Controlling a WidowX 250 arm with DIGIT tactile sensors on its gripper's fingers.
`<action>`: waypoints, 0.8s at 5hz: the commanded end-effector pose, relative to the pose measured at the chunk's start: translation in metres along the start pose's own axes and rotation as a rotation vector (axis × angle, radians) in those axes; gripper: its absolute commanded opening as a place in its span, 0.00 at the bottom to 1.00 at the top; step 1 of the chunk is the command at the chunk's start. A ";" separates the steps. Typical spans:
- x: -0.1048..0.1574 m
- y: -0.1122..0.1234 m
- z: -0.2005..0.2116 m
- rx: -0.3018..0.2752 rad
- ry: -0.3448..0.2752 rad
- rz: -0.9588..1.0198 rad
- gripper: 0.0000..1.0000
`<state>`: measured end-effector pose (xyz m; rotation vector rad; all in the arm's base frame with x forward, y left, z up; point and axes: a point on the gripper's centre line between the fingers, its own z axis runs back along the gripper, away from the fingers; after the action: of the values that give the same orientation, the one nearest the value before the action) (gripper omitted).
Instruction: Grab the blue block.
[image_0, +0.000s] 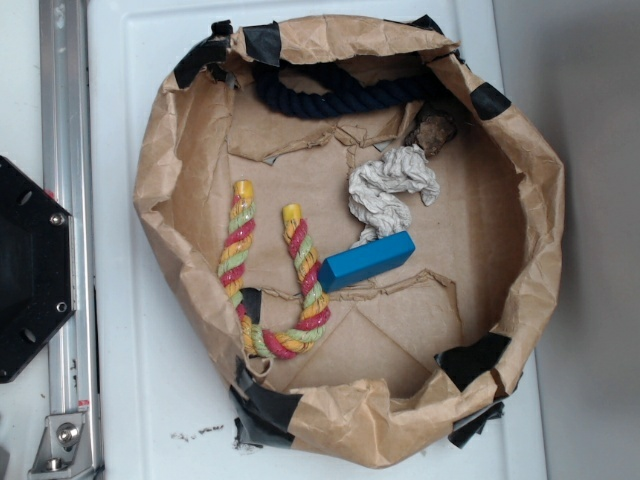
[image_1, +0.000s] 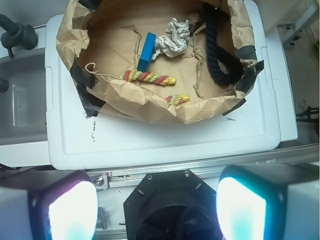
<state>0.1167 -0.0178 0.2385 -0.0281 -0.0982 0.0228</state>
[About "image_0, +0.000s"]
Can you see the blue rectangular block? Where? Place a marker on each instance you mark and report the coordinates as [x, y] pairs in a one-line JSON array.
[[363, 262]]

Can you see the metal corner bracket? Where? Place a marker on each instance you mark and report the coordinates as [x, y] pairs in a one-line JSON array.
[[64, 451]]

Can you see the brown paper bin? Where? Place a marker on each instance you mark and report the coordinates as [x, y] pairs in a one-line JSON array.
[[406, 354]]

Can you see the aluminium extrusion rail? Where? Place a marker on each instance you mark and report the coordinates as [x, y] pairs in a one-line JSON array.
[[72, 351]]

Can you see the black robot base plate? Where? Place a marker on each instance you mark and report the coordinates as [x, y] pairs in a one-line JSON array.
[[36, 270]]

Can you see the brown rock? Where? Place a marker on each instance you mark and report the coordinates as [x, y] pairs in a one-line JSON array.
[[434, 128]]

